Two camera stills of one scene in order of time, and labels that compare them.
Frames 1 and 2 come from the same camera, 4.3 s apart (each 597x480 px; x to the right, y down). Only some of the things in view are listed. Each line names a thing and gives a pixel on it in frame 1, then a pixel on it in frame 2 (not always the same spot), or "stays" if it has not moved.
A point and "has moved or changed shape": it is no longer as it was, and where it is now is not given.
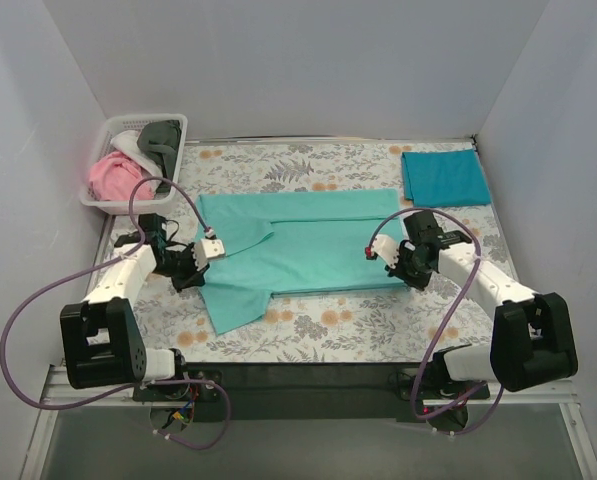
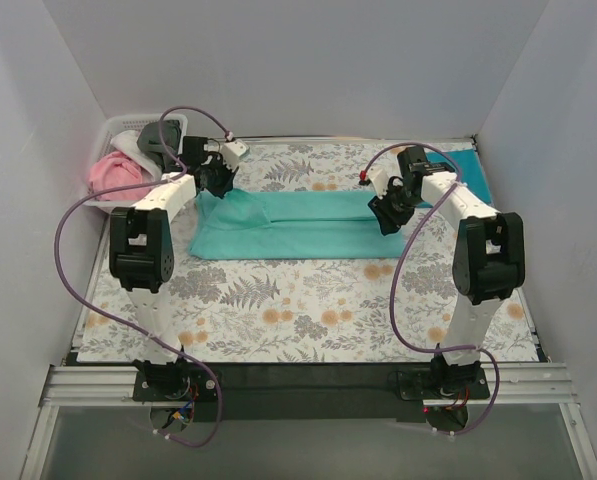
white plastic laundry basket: [110, 129] stays
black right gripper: [402, 265] -> [390, 211]
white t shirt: [127, 142] stays
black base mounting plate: [304, 392] stays
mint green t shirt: [292, 242] has moved or changed shape
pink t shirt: [112, 177] stays
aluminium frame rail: [58, 392] stays
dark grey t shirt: [159, 140] stays
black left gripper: [189, 272] -> [218, 179]
